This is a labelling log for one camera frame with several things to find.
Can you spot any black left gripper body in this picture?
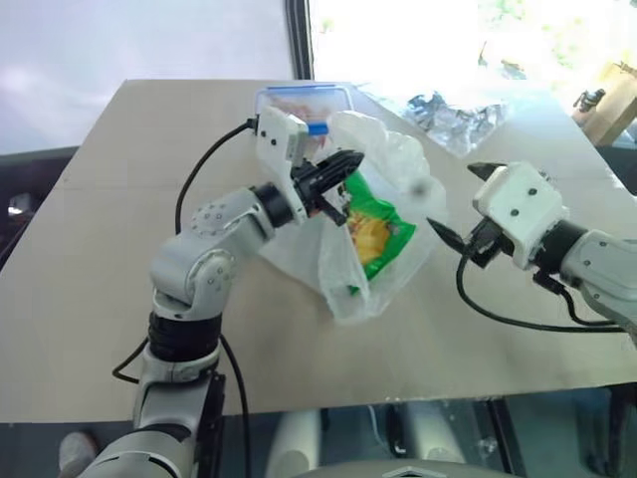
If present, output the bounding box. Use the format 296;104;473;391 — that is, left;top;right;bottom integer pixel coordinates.
291;163;330;218

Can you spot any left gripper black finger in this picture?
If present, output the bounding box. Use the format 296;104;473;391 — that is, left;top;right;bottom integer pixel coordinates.
317;194;348;228
309;148;366;193

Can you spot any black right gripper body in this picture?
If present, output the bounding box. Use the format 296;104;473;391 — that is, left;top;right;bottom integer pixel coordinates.
465;218;515;270

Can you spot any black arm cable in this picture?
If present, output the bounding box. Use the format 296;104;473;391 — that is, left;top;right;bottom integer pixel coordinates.
111;118;260;478
456;238;631;334

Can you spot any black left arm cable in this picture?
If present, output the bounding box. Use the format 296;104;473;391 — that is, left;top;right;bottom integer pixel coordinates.
111;118;260;478

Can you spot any dark grey furniture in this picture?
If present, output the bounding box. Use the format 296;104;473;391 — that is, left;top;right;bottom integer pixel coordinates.
0;144;84;273

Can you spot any small black object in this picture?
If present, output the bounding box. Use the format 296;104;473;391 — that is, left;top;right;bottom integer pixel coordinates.
574;88;607;112

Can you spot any clear container with blue lid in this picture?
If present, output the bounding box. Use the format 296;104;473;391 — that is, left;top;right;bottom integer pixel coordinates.
254;83;355;150

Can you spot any brown cardboard box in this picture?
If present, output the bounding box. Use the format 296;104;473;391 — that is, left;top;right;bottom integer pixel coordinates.
571;62;637;145

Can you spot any translucent white plastic bag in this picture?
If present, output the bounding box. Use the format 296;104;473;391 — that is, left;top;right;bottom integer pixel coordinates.
256;110;448;329

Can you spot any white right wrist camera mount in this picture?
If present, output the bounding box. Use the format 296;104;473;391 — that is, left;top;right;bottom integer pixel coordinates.
471;161;571;273

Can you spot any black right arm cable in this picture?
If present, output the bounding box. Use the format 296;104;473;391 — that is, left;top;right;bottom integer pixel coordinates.
456;238;631;334

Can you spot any black table frame leg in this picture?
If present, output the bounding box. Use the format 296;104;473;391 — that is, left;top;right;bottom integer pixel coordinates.
477;397;529;478

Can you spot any green snack packet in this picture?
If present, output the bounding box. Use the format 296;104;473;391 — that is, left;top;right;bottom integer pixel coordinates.
337;171;417;295

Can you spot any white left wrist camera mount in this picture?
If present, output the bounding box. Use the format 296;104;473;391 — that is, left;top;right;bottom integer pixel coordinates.
253;105;313;223

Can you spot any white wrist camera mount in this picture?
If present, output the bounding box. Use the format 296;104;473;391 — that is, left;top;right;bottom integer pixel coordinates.
471;161;571;273
253;105;313;223

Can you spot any dark window frame post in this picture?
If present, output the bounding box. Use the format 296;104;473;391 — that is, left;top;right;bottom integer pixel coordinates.
291;0;319;81

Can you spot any crumpled clear printed plastic bag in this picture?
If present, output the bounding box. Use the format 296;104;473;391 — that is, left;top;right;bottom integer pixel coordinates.
400;89;512;159

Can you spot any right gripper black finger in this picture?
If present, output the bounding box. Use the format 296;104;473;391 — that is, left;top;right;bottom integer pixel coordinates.
467;161;507;184
428;217;472;257

